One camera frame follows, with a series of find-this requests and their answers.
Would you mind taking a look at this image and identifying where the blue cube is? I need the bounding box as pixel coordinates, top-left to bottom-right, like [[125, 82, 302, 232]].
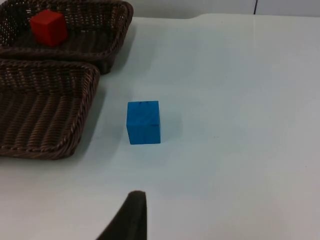
[[126, 100, 161, 146]]

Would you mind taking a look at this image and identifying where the dark brown wicker basket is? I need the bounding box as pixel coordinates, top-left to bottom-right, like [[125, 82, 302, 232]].
[[0, 0, 135, 75], [0, 59, 101, 161]]

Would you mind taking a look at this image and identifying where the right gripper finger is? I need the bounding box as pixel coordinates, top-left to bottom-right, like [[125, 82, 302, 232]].
[[95, 190, 148, 240]]

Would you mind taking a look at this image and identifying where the red cube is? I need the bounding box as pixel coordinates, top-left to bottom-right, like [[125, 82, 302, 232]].
[[29, 9, 69, 48]]

